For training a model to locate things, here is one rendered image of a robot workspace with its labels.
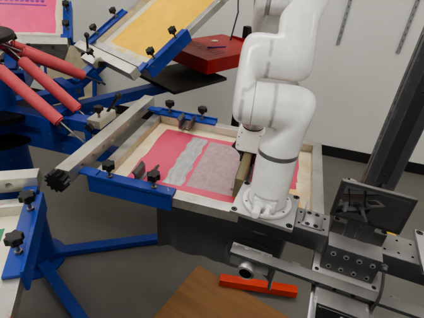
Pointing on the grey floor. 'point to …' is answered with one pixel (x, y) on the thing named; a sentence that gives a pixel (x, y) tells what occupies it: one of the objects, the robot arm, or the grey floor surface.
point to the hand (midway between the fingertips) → (247, 159)
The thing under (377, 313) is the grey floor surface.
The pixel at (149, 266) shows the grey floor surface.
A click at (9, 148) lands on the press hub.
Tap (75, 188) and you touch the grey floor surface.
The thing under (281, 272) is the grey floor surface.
